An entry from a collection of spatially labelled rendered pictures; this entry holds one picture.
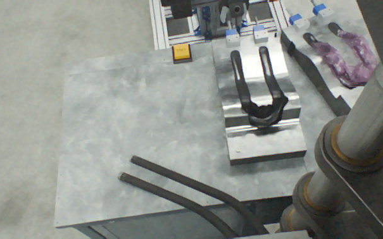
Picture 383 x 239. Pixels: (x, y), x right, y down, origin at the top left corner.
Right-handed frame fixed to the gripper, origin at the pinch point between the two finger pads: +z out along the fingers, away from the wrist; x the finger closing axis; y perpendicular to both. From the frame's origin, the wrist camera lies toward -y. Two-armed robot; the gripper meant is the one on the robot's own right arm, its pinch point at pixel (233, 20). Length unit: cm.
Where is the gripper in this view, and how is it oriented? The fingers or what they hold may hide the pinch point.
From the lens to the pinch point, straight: 145.2
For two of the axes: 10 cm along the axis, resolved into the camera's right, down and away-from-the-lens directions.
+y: -1.1, -8.7, 4.7
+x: -9.9, 1.3, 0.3
